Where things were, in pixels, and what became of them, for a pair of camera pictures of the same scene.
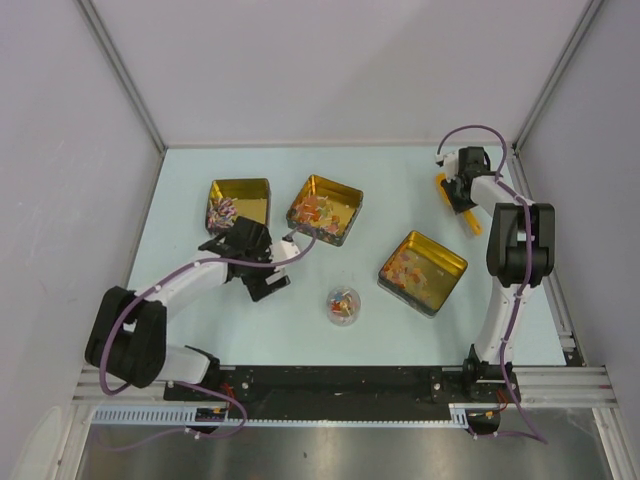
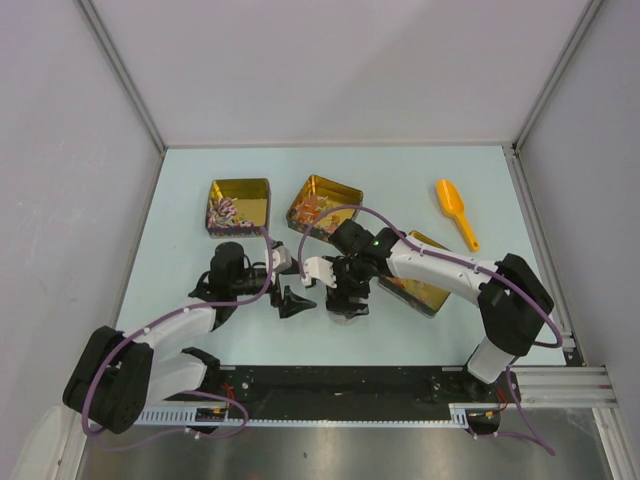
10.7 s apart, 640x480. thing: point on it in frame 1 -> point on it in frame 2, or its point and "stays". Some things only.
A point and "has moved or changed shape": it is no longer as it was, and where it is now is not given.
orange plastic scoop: [469, 216] has moved or changed shape
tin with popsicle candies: [421, 273] stays
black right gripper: [458, 206] -> [338, 298]
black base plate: [345, 392] stays
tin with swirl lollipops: [232, 198] stays
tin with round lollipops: [328, 207] stays
